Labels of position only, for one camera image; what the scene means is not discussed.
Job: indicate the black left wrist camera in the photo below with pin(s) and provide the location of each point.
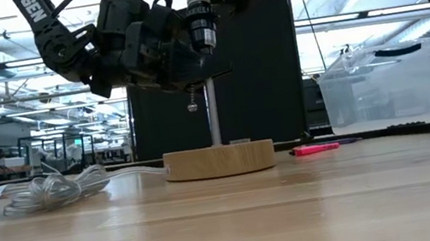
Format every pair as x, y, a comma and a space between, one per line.
120, 16

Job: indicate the table lamp with wooden base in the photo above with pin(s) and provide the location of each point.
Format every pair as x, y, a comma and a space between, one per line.
219, 161

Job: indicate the dark purple pen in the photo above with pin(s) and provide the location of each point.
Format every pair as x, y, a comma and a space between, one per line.
348, 140

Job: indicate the black equipment cabinet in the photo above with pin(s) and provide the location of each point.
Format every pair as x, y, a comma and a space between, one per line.
315, 100

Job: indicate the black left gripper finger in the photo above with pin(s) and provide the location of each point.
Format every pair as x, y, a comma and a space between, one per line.
194, 72

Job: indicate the clear plastic storage bin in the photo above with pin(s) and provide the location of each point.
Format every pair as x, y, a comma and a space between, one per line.
387, 89

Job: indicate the pink highlighter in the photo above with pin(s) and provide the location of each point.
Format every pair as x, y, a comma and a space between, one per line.
315, 149

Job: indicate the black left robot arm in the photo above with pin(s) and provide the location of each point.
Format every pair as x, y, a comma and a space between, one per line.
56, 46

